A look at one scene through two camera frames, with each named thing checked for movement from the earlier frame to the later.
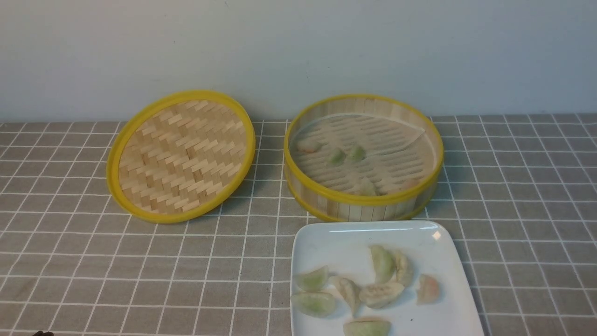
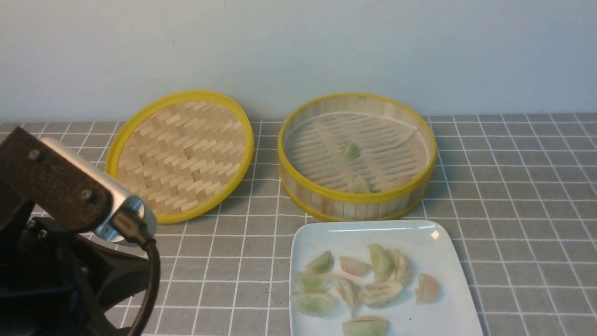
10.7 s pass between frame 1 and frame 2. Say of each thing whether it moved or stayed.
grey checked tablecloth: stayed
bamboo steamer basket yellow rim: stayed
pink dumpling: moved
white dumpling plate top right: stayed
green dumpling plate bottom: stayed
